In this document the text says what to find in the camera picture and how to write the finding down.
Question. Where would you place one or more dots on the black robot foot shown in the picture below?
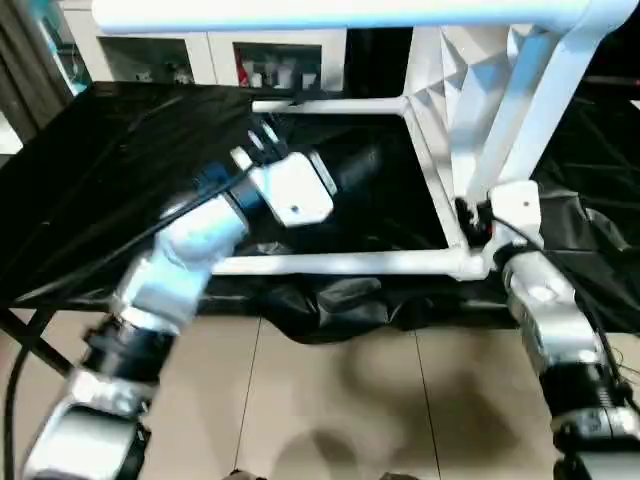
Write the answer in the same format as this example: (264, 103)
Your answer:
(395, 475)
(245, 474)

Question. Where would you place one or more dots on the black shiny mat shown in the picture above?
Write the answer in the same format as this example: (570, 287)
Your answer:
(125, 175)

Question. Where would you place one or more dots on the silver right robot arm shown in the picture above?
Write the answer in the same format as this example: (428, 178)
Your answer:
(550, 310)

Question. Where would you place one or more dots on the red bottle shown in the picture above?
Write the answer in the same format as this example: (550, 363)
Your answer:
(243, 70)

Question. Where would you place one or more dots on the white plastic table top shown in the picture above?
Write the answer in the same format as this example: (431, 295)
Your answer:
(530, 110)

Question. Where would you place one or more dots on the white glass-door cabinet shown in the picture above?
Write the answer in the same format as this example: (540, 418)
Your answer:
(200, 55)

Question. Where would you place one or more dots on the long dark metal bar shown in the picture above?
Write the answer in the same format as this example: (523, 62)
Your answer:
(612, 81)

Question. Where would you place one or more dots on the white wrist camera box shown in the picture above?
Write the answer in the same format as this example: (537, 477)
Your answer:
(295, 190)
(517, 205)

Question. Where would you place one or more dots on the black table frame leg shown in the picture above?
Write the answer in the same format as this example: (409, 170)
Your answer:
(35, 340)

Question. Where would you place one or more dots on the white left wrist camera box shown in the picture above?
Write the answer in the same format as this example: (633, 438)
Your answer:
(295, 190)

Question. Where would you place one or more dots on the grey curtain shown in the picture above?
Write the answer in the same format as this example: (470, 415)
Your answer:
(30, 65)

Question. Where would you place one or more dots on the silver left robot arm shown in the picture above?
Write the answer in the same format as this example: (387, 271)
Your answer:
(180, 270)

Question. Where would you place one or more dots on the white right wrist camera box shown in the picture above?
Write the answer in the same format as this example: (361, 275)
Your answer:
(517, 205)

